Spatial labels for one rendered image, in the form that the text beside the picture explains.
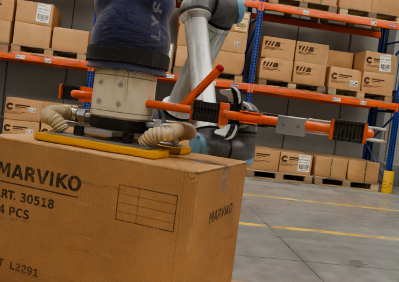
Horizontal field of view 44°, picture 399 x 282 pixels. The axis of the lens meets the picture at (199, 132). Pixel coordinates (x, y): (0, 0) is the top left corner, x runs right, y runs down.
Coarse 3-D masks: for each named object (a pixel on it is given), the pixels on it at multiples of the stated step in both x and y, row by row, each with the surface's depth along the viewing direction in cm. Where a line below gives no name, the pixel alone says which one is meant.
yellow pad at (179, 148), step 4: (96, 136) 145; (100, 136) 144; (104, 136) 144; (136, 140) 143; (156, 144) 140; (160, 144) 141; (164, 144) 140; (168, 144) 140; (172, 144) 140; (176, 144) 142; (180, 144) 145; (164, 148) 139; (168, 148) 139; (172, 148) 138; (176, 148) 138; (180, 148) 138; (184, 148) 140; (188, 148) 144; (172, 152) 138; (176, 152) 138; (180, 152) 138; (184, 152) 141; (188, 152) 144
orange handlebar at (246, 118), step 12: (72, 96) 139; (84, 96) 137; (156, 108) 132; (168, 108) 130; (180, 108) 129; (240, 120) 125; (252, 120) 124; (264, 120) 123; (276, 120) 122; (372, 132) 118
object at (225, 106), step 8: (192, 104) 127; (200, 104) 126; (208, 104) 125; (216, 104) 125; (224, 104) 127; (192, 112) 127; (200, 112) 127; (208, 112) 126; (216, 112) 126; (192, 120) 128; (200, 120) 126; (208, 120) 125; (216, 120) 125; (224, 120) 129
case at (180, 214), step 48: (0, 144) 127; (48, 144) 123; (0, 192) 127; (48, 192) 122; (96, 192) 117; (144, 192) 113; (192, 192) 109; (240, 192) 143; (0, 240) 127; (48, 240) 122; (96, 240) 117; (144, 240) 113; (192, 240) 110
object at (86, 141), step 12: (36, 132) 129; (48, 132) 129; (60, 132) 130; (72, 144) 126; (84, 144) 125; (96, 144) 124; (108, 144) 123; (120, 144) 124; (132, 144) 125; (144, 156) 120; (156, 156) 120; (168, 156) 128
